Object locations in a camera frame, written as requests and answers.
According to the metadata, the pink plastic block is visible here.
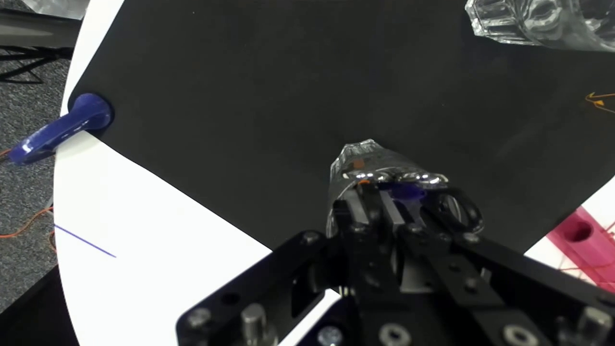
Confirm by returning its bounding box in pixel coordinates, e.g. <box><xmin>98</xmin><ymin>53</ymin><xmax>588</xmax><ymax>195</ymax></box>
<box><xmin>542</xmin><ymin>207</ymin><xmax>615</xmax><ymax>293</ymax></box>

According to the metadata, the black square mat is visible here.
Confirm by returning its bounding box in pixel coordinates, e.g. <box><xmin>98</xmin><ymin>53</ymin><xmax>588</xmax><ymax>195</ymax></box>
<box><xmin>60</xmin><ymin>0</ymin><xmax>615</xmax><ymax>259</ymax></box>

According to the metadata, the orange wire frame piece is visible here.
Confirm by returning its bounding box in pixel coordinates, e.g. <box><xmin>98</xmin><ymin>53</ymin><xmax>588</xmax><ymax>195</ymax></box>
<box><xmin>585</xmin><ymin>91</ymin><xmax>615</xmax><ymax>120</ymax></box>

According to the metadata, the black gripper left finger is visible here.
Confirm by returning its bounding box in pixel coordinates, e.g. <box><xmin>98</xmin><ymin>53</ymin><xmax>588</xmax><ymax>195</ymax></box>
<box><xmin>175</xmin><ymin>191</ymin><xmax>389</xmax><ymax>346</ymax></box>

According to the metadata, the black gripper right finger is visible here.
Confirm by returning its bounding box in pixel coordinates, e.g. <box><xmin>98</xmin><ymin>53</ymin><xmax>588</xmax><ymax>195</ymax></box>
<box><xmin>377</xmin><ymin>189</ymin><xmax>615</xmax><ymax>346</ymax></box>

